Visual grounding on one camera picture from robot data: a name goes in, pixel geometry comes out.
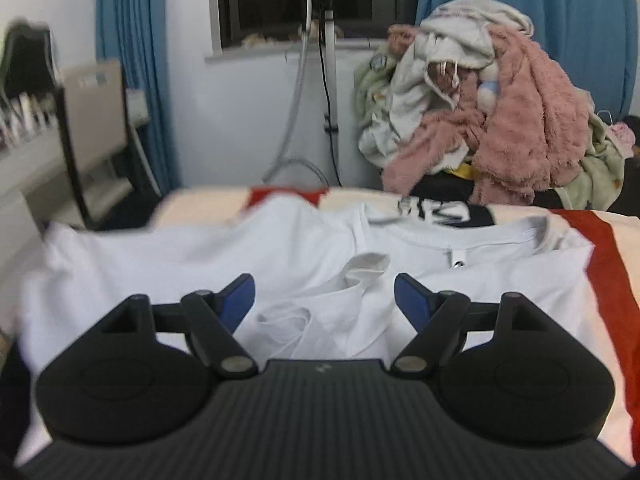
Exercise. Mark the black monitor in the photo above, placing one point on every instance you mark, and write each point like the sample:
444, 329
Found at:
27, 55

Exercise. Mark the pink fluffy garment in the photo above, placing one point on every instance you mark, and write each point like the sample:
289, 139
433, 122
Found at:
530, 125

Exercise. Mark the beige chair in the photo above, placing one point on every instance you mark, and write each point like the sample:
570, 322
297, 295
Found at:
95, 125

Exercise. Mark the black cloth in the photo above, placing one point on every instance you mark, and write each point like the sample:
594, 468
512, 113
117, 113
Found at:
440, 185

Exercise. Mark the red and cream printed blanket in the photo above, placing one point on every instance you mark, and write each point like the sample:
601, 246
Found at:
607, 260

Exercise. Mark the white t-shirt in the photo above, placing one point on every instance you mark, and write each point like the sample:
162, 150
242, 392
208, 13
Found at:
310, 255

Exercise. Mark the white desk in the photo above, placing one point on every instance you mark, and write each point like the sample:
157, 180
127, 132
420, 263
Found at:
25, 170

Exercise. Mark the cream white garment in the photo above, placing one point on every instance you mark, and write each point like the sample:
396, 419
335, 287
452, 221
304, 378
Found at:
450, 60

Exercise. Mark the pale green printed garment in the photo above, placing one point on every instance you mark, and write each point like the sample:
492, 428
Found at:
602, 170

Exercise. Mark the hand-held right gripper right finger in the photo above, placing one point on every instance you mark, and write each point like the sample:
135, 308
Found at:
411, 299

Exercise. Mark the blue curtain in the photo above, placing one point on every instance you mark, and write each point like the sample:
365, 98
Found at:
540, 20
132, 70

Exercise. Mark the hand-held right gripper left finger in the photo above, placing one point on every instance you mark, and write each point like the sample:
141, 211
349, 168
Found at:
237, 298

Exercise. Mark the white metal stand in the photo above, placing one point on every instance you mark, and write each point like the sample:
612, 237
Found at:
330, 90

